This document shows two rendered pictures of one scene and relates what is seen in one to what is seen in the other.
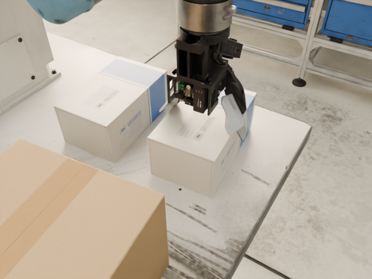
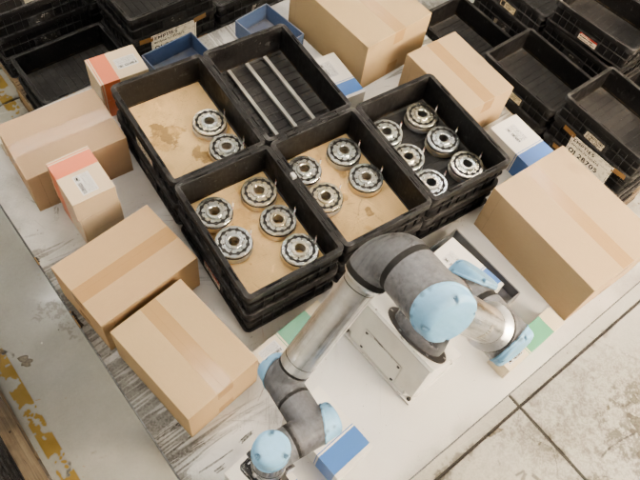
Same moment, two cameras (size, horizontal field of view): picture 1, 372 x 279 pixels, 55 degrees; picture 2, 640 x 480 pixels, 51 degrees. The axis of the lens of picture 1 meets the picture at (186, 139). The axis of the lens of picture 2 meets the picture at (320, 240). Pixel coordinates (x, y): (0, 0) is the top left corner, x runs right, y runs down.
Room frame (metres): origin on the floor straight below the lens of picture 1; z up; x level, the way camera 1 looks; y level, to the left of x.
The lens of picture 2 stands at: (0.53, -0.34, 2.45)
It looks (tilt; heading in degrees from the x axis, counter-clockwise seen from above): 59 degrees down; 99
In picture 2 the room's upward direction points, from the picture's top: 12 degrees clockwise
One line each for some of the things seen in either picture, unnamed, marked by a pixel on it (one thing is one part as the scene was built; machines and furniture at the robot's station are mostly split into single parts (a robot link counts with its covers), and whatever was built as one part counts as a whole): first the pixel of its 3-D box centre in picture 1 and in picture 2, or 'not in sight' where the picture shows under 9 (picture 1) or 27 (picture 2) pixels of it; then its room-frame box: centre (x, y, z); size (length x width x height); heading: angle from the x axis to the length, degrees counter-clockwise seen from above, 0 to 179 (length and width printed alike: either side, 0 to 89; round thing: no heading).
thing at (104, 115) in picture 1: (117, 105); (326, 435); (0.57, 0.14, 0.75); 0.20 x 0.12 x 0.09; 151
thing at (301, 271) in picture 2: not in sight; (258, 219); (0.21, 0.57, 0.92); 0.40 x 0.30 x 0.02; 143
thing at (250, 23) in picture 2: not in sight; (269, 34); (-0.09, 1.41, 0.74); 0.20 x 0.15 x 0.07; 154
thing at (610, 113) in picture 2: not in sight; (601, 148); (1.26, 1.78, 0.37); 0.40 x 0.30 x 0.45; 148
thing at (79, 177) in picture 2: not in sight; (82, 183); (-0.28, 0.50, 0.89); 0.16 x 0.12 x 0.07; 146
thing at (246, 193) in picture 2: not in sight; (259, 191); (0.16, 0.69, 0.86); 0.10 x 0.10 x 0.01
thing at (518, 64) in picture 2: not in sight; (527, 95); (0.92, 1.99, 0.31); 0.40 x 0.30 x 0.34; 148
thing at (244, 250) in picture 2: not in sight; (233, 242); (0.16, 0.51, 0.86); 0.10 x 0.10 x 0.01
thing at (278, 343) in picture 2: not in sight; (291, 338); (0.40, 0.36, 0.73); 0.24 x 0.06 x 0.06; 62
